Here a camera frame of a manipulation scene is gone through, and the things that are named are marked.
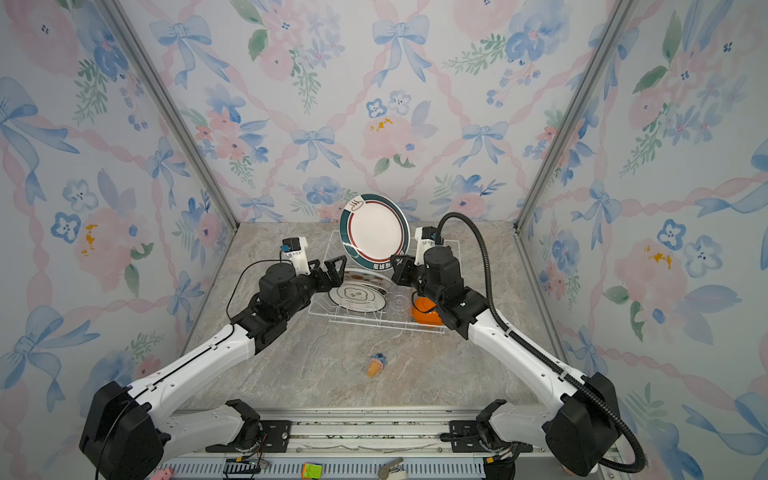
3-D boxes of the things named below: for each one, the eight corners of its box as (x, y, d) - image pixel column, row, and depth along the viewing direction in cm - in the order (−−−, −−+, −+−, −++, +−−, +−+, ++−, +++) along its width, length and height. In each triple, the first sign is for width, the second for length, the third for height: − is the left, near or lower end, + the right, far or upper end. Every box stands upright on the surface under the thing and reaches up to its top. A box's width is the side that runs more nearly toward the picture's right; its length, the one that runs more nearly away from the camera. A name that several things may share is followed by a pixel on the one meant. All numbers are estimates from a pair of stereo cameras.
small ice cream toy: (364, 373, 86) (364, 369, 84) (377, 355, 89) (377, 351, 87) (375, 380, 85) (375, 377, 82) (387, 362, 88) (387, 358, 86)
